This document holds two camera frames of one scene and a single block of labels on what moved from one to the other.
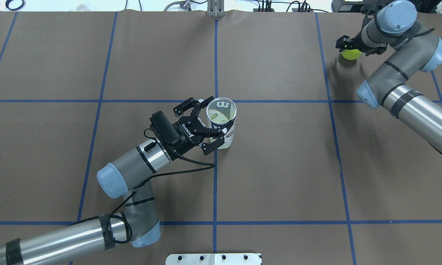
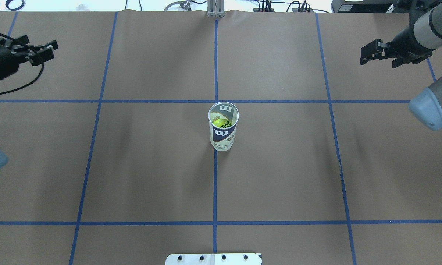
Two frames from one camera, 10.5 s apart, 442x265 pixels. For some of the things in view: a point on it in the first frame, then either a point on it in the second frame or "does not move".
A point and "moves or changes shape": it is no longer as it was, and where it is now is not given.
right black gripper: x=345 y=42 -> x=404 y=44
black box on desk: x=366 y=6 does not move
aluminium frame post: x=216 y=8 does not move
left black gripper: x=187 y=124 -> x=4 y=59
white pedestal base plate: x=214 y=259 does not move
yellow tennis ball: x=352 y=54 moves or changes shape
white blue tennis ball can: x=220 y=111 does not move
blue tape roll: x=7 y=2 does not move
